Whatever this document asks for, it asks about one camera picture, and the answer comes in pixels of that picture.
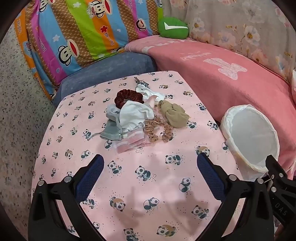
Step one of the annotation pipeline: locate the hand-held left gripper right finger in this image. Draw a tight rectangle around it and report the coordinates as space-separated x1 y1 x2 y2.
196 153 275 241

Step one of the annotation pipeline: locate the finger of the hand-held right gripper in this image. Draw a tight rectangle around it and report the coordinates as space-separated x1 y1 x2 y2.
265 155 290 186

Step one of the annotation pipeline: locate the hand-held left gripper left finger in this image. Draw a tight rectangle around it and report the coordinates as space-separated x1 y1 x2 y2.
31 154 107 241

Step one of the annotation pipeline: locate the white trash bin with bag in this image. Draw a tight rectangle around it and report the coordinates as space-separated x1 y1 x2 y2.
220 104 281 182

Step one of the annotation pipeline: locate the pink striped sock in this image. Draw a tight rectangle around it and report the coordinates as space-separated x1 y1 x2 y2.
116 125 153 154

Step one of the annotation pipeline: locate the pink panda print tablecloth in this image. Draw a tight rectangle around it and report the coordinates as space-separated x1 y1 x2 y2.
31 71 252 241

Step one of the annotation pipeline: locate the brown dotted scrunchie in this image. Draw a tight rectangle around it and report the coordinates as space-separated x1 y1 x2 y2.
159 124 173 142

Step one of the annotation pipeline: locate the light grey and white sock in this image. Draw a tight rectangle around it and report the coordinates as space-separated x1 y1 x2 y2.
106 104 123 121

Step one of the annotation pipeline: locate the beige knotted headband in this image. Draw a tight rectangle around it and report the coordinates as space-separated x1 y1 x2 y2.
158 100 190 128

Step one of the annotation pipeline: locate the tan dotted scrunchie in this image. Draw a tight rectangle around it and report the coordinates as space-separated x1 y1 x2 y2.
144 116 166 143

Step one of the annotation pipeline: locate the white crumpled cloth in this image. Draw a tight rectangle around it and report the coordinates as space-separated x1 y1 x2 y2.
119 101 155 130

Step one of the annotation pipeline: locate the dark red scrunchie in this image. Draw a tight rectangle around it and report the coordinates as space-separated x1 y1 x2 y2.
114 89 144 109

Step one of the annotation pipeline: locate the pink blanket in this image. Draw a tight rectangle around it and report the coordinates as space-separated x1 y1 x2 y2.
125 37 296 172

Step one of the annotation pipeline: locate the leopard print scrunchie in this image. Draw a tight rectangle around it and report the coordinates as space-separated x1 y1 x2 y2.
134 77 151 90

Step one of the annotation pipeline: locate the blue cushion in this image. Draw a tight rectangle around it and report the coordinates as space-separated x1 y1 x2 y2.
52 51 158 107

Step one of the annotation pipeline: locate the colourful monkey print pillow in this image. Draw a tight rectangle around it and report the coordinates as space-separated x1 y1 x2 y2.
14 0 164 100

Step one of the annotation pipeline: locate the green plush cushion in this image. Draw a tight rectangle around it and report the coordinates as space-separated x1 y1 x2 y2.
158 16 190 39

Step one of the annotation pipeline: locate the floral cloth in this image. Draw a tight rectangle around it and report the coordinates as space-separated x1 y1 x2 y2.
162 0 296 81

